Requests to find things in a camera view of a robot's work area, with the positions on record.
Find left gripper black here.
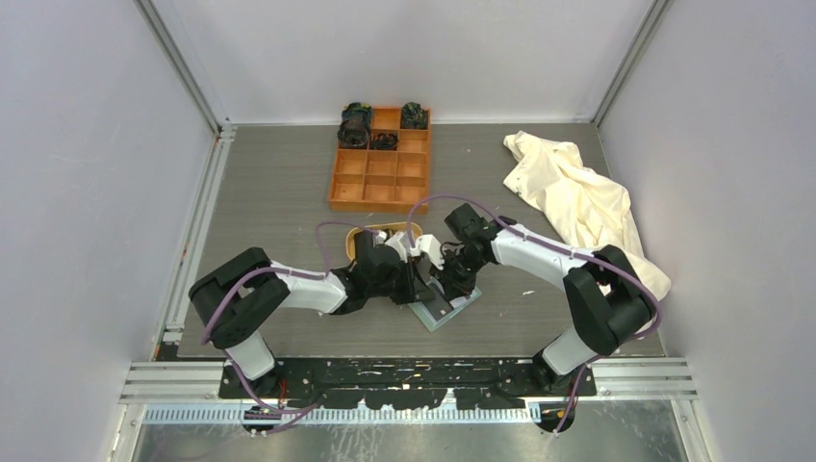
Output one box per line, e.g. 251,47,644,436
368,256,435,304

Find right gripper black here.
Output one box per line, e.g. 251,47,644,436
431,246,489,300

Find green card holder wallet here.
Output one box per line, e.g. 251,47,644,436
407,278,482,332

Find tan oval card tray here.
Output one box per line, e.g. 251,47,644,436
345,221,423,261

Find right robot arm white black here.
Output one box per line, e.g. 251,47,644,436
431,204,657,396

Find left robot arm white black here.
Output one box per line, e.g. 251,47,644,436
188,230,430,398

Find orange compartment organizer tray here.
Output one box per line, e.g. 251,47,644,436
327,105,432,214

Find large dark rolled belt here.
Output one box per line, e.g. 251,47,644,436
337,102,373,149

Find small dark rolled belt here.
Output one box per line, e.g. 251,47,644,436
400,102,429,130

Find cream cloth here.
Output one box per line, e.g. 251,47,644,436
503,131,672,300

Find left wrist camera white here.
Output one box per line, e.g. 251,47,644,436
374,229,415,262

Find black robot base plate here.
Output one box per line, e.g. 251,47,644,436
251,357,597,410

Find slotted cable duct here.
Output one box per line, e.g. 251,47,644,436
142,402,541,425

